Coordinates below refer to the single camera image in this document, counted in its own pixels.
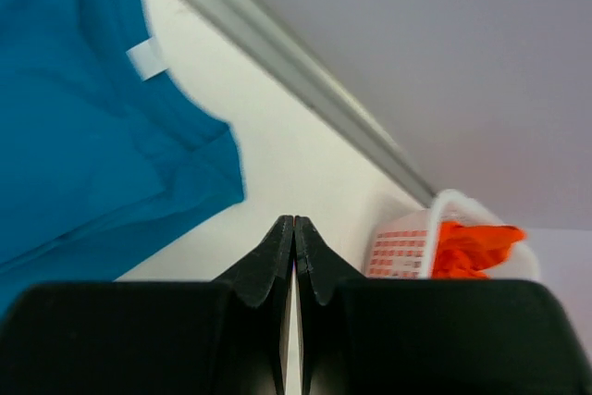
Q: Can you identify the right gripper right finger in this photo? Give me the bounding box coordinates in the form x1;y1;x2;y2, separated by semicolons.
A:
293;216;591;394

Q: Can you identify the white plastic basket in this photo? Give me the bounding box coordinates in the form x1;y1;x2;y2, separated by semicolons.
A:
364;190;541;280

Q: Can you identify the orange t shirt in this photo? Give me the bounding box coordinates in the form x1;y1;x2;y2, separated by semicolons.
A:
431;221;526;279

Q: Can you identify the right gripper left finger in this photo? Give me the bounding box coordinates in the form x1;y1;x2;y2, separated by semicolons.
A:
1;216;294;394

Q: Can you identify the blue t shirt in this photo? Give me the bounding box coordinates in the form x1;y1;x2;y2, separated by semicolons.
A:
1;0;244;309

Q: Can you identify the aluminium table edge rail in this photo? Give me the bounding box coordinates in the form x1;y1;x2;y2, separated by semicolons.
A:
124;0;438;209

